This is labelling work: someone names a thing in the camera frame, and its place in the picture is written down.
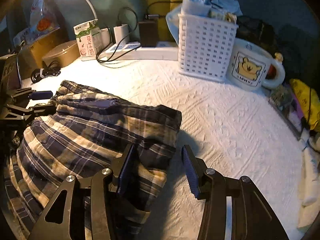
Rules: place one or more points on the plaid pants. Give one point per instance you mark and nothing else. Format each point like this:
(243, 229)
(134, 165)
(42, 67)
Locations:
(89, 129)

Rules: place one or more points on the white power strip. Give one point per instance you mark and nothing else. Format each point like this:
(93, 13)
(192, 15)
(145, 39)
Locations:
(164, 50)

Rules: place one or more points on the white charger plug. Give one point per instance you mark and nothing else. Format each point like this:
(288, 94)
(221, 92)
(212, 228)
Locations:
(121, 34)

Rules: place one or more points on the tan lidded box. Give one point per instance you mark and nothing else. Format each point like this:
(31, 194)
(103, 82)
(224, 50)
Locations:
(64, 54)

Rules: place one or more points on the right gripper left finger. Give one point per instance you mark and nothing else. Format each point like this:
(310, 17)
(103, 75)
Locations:
(63, 216)

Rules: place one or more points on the cardboard box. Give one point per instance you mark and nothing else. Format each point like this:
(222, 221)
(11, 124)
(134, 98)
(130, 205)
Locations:
(30, 56)

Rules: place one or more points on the white plastic basket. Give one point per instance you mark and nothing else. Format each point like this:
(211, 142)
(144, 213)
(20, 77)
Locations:
(205, 47)

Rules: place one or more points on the white textured tablecloth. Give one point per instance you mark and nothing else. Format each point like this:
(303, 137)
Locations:
(234, 131)

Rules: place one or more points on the green white milk carton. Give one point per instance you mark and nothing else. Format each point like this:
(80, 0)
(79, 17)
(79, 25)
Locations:
(88, 38)

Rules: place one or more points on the black charger adapter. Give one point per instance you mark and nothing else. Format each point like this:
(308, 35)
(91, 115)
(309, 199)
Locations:
(148, 32)

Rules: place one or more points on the yellow snack bag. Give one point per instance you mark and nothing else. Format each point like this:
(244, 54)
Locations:
(309, 102)

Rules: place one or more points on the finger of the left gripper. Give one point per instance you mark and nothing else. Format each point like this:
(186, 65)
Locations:
(41, 94)
(37, 109)

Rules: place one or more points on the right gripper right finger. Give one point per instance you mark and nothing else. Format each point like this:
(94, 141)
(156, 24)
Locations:
(252, 216)

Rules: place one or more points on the white bear mug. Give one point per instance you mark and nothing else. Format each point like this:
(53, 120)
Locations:
(252, 67)

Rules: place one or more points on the snack bag with orange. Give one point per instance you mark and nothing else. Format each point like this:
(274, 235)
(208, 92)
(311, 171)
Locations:
(42, 21)

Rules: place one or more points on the teal curtain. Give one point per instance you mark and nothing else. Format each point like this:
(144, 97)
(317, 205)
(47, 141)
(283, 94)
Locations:
(71, 15)

